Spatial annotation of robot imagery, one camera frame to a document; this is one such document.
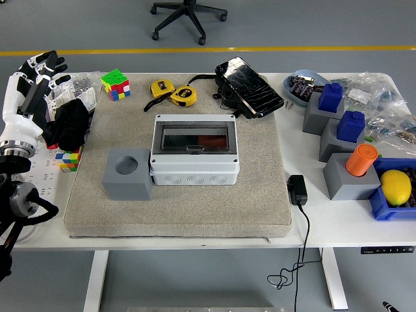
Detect yellow tape measure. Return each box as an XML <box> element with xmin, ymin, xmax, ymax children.
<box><xmin>170</xmin><ymin>84</ymin><xmax>198</xmax><ymax>107</ymax></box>
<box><xmin>149</xmin><ymin>79</ymin><xmax>175</xmax><ymax>99</ymax></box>

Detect black adapter cord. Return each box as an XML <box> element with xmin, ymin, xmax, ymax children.
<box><xmin>266</xmin><ymin>203</ymin><xmax>322</xmax><ymax>312</ymax></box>

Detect clear bags of electronic parts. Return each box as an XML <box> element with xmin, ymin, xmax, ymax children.
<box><xmin>330</xmin><ymin>71</ymin><xmax>416</xmax><ymax>154</ymax></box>

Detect dark component packets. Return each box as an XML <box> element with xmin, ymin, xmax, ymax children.
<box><xmin>289</xmin><ymin>75</ymin><xmax>317</xmax><ymax>99</ymax></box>

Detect clear bags of small parts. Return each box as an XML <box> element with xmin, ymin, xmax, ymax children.
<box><xmin>44</xmin><ymin>71</ymin><xmax>102</xmax><ymax>122</ymax></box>

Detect black power adapter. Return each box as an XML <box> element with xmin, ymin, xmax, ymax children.
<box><xmin>287</xmin><ymin>174</ymin><xmax>309</xmax><ymax>207</ymax></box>

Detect black office chair base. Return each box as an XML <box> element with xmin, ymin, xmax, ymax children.
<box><xmin>149</xmin><ymin>0</ymin><xmax>228</xmax><ymax>46</ymax></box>

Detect light blue bowl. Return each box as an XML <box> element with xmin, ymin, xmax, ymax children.
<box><xmin>282</xmin><ymin>69</ymin><xmax>331</xmax><ymax>109</ymax></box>

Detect yellow lemon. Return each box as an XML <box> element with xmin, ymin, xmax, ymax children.
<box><xmin>380</xmin><ymin>169</ymin><xmax>413</xmax><ymax>207</ymax></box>

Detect grey block holder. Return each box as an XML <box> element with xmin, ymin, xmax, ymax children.
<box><xmin>322</xmin><ymin>152</ymin><xmax>382</xmax><ymax>202</ymax></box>
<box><xmin>318</xmin><ymin>117</ymin><xmax>367</xmax><ymax>163</ymax></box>
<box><xmin>302</xmin><ymin>94</ymin><xmax>346</xmax><ymax>135</ymax></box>

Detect blue block battery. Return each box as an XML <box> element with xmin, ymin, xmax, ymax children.
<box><xmin>317</xmin><ymin>83</ymin><xmax>345</xmax><ymax>115</ymax></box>
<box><xmin>336</xmin><ymin>110</ymin><xmax>367</xmax><ymax>144</ymax></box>

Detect white power strip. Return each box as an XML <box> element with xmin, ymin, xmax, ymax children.
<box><xmin>18</xmin><ymin>141</ymin><xmax>81</xmax><ymax>203</ymax></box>

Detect grey block with round hole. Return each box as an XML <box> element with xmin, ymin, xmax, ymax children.
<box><xmin>102</xmin><ymin>148</ymin><xmax>154</xmax><ymax>202</ymax></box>

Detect orange cylinder battery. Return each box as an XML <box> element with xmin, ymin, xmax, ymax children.
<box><xmin>198</xmin><ymin>135</ymin><xmax>228</xmax><ymax>149</ymax></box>
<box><xmin>344</xmin><ymin>143</ymin><xmax>380</xmax><ymax>178</ymax></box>

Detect blue plastic bin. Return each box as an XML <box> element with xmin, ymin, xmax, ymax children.
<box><xmin>369</xmin><ymin>157</ymin><xmax>416</xmax><ymax>222</ymax></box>

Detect white table leg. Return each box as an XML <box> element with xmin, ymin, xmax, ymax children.
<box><xmin>83</xmin><ymin>250</ymin><xmax>110</xmax><ymax>312</ymax></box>
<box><xmin>318</xmin><ymin>247</ymin><xmax>350</xmax><ymax>311</ymax></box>

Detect Rubik's cube with white face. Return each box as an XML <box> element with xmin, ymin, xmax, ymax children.
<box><xmin>54</xmin><ymin>146</ymin><xmax>82</xmax><ymax>174</ymax></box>

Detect grey plastic electrical box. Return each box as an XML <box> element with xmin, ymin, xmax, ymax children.
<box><xmin>149</xmin><ymin>113</ymin><xmax>241</xmax><ymax>187</ymax></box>

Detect black table control panel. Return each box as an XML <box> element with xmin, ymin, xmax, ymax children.
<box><xmin>359</xmin><ymin>246</ymin><xmax>415</xmax><ymax>255</ymax></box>

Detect Rubik's cube with green face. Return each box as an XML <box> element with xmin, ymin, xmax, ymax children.
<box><xmin>99</xmin><ymin>69</ymin><xmax>132</xmax><ymax>102</ymax></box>

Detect black cloth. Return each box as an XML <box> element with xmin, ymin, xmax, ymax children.
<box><xmin>43</xmin><ymin>99</ymin><xmax>90</xmax><ymax>152</ymax></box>

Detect grey-brown mat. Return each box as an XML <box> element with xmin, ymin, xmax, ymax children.
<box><xmin>63</xmin><ymin>73</ymin><xmax>293</xmax><ymax>240</ymax></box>

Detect transparent hinged box lid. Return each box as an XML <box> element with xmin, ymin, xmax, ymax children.
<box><xmin>152</xmin><ymin>113</ymin><xmax>237</xmax><ymax>155</ymax></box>

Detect glossy black case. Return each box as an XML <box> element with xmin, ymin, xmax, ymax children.
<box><xmin>214</xmin><ymin>57</ymin><xmax>285</xmax><ymax>120</ymax></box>

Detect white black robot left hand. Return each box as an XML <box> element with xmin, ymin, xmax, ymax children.
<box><xmin>0</xmin><ymin>50</ymin><xmax>72</xmax><ymax>143</ymax></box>

